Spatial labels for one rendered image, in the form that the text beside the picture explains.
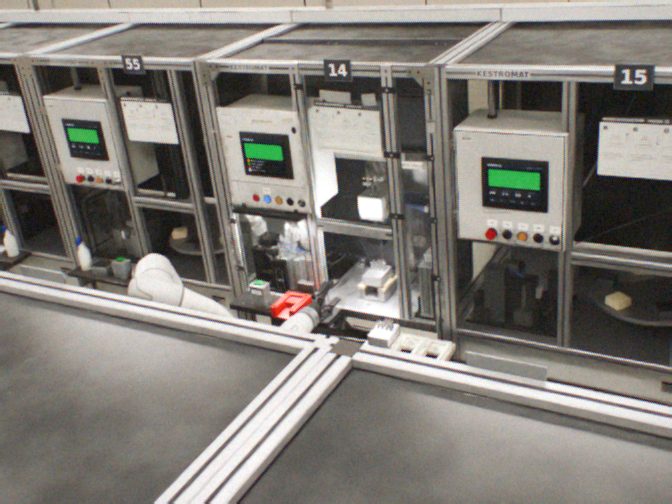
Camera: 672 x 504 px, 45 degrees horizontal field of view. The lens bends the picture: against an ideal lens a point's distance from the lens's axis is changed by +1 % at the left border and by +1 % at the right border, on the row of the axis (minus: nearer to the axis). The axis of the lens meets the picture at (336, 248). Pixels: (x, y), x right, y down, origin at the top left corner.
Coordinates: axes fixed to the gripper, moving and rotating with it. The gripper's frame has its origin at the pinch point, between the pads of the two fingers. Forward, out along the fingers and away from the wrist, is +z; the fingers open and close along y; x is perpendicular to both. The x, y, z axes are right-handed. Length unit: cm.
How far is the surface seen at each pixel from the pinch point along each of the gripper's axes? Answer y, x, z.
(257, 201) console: 28, 47, 20
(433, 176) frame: 47, -38, 21
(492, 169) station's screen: 53, -64, 18
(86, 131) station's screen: 56, 141, 18
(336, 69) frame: 89, 0, 21
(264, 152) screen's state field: 53, 38, 18
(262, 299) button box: -15.8, 44.2, 8.1
